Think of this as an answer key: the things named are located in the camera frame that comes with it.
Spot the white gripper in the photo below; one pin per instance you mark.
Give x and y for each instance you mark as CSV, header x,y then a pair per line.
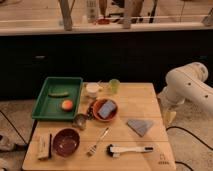
x,y
168,116

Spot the grey towel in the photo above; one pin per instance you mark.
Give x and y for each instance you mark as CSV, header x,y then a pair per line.
x,y
141,127

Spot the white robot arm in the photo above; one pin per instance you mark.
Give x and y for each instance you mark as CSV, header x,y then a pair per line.
x,y
185,82

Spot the blue sponge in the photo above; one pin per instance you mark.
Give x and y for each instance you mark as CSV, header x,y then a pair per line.
x,y
106,109

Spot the green translucent cup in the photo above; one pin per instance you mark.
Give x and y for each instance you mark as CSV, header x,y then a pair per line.
x,y
114,85

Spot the orange bowl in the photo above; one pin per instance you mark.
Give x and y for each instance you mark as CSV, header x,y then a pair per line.
x,y
97,105

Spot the white black dish brush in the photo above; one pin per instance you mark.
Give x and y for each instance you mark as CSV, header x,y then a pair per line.
x,y
116,151

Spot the white cup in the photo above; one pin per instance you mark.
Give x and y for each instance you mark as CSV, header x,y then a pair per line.
x,y
92,89

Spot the metal fork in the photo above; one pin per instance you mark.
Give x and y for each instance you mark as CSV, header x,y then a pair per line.
x,y
93,148

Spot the small metal cup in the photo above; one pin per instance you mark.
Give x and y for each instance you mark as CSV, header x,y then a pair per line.
x,y
80,121

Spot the orange peach fruit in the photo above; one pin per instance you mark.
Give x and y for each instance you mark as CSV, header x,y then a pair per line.
x,y
67,105

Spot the dark maroon bowl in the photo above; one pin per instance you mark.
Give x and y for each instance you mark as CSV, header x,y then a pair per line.
x,y
66,142

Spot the green cucumber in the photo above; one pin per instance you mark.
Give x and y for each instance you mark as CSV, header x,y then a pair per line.
x,y
56,95

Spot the green plastic tray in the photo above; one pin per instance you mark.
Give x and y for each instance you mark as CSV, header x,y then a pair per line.
x,y
49,108

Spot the wooden block with black strip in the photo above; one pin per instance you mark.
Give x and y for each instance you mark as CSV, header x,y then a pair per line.
x,y
44,146

